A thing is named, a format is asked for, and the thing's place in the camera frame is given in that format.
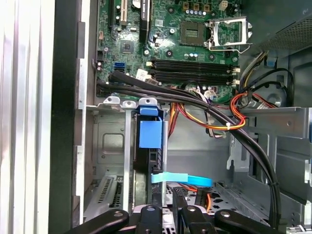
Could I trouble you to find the orange red yellow wire bundle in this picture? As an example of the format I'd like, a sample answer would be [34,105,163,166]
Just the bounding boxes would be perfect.
[170,92,283,139]

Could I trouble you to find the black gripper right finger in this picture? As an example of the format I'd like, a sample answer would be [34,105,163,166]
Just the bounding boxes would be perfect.
[180,206,278,234]

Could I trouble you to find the black open PC case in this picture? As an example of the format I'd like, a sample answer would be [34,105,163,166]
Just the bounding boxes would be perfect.
[48,0,312,234]

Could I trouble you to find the black graphics card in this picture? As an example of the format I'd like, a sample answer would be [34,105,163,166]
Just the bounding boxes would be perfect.
[131,0,154,44]

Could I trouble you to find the white expansion slot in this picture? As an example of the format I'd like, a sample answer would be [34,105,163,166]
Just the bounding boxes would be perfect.
[120,0,129,27]

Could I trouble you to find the power wire with black plug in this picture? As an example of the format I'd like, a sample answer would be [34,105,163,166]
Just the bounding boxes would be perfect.
[170,184,213,213]

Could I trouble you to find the metal socket cover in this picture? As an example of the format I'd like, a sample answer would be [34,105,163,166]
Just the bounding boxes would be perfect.
[208,16,247,48]

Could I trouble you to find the green motherboard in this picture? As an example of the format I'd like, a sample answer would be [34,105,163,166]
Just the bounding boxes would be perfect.
[95,0,242,103]

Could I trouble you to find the yellow black power wires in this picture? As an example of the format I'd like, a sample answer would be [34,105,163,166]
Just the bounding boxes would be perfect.
[237,50,270,93]

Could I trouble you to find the thin metal locking lever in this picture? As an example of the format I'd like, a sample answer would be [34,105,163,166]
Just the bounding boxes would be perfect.
[207,42,254,54]

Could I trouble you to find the CPU socket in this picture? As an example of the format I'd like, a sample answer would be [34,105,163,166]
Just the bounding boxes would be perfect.
[180,20,207,47]

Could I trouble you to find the grey power supply unit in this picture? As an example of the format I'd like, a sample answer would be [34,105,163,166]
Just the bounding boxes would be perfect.
[241,0,312,57]

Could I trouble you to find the black RAM slot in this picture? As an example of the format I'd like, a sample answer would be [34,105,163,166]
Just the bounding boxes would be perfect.
[145,69,241,86]
[145,57,241,74]

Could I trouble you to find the black expansion slot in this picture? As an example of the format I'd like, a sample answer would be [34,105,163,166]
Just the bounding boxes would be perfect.
[108,0,116,28]

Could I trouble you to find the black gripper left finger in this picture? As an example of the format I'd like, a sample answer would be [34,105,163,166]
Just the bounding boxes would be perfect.
[64,205,163,234]

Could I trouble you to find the metal disk bay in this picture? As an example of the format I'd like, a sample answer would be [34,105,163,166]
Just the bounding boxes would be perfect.
[84,96,171,220]

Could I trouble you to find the black sleeved cable bundle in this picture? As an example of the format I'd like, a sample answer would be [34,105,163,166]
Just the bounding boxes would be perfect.
[96,70,283,231]

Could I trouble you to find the blue flat data wire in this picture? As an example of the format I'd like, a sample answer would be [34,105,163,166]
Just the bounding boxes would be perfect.
[150,172,213,188]

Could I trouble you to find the hard disk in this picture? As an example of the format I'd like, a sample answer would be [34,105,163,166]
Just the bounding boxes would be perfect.
[133,104,169,208]

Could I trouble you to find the grey metal drive cage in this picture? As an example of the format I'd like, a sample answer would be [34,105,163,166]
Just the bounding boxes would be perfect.
[226,107,312,234]

